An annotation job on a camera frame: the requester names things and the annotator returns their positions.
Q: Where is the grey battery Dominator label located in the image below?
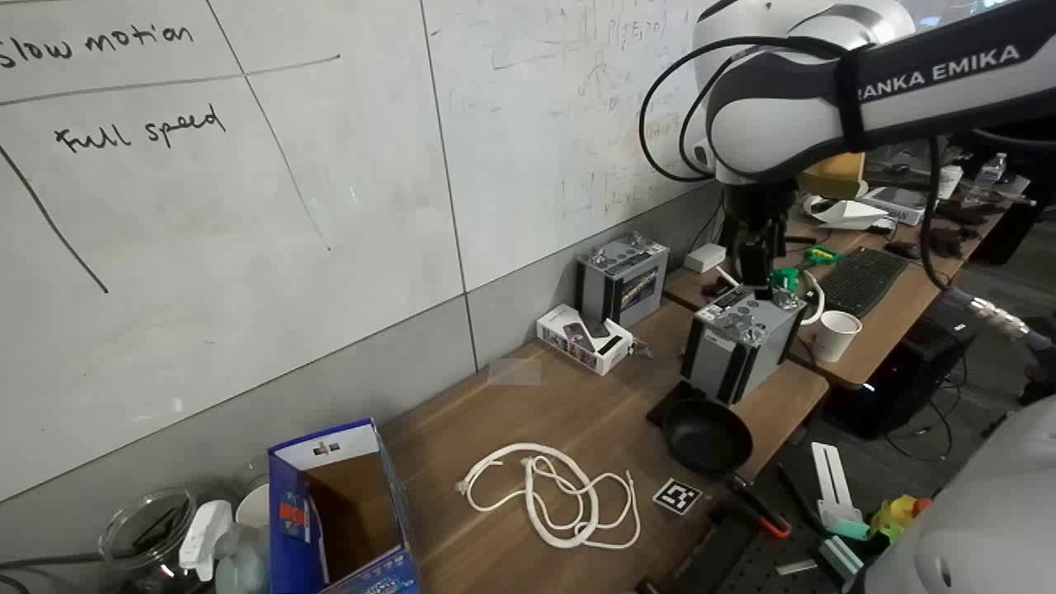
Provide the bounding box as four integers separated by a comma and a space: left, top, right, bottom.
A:
569, 231, 674, 330

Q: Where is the black white fiducial tag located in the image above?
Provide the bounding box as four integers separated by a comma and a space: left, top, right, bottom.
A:
651, 476, 706, 518

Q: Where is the blue printed cardboard box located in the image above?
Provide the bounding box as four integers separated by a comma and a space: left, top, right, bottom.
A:
264, 413, 425, 594

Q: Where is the black bowl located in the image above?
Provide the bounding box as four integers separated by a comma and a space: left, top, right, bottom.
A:
642, 378, 759, 478

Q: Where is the black computer tower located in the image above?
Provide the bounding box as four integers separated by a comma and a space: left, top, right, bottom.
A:
820, 318, 969, 442

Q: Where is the black keyboard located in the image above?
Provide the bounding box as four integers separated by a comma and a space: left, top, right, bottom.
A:
819, 248, 917, 322

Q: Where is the white spray bottle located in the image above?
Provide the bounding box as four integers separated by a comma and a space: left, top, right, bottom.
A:
177, 495, 274, 594

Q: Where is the white paper cup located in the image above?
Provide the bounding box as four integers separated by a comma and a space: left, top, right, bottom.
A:
809, 308, 865, 367

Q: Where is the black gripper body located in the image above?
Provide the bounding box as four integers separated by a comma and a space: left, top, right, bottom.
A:
718, 178, 798, 257

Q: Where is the plain grey battery block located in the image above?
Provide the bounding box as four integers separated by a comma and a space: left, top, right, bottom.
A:
681, 287, 804, 409

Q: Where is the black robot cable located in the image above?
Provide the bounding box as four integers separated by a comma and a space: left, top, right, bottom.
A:
637, 34, 960, 294

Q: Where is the white round container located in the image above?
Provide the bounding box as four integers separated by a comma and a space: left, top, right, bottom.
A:
232, 478, 274, 531

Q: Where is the white phone box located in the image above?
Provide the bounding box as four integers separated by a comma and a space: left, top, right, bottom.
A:
533, 304, 637, 378

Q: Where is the white power adapter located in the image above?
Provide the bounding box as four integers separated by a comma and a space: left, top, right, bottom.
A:
682, 241, 732, 277

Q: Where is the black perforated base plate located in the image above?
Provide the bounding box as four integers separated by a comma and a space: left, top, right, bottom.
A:
645, 433, 917, 594

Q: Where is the white curled cable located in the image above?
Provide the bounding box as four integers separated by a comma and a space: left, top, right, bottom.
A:
798, 270, 829, 330

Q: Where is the yellow green toy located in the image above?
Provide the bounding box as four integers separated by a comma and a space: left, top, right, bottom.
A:
869, 490, 935, 540

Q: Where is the white paper stack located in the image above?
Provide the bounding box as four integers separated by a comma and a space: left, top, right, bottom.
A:
803, 190, 897, 237

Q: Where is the teal plastic object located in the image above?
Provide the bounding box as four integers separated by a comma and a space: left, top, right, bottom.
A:
819, 513, 871, 579

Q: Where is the yellow cardboard box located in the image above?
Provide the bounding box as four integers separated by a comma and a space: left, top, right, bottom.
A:
798, 148, 869, 205

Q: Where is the clear glass jar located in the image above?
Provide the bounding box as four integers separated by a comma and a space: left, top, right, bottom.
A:
95, 486, 201, 594

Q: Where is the black clamp orange handle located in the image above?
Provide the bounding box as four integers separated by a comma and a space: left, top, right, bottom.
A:
718, 470, 794, 545

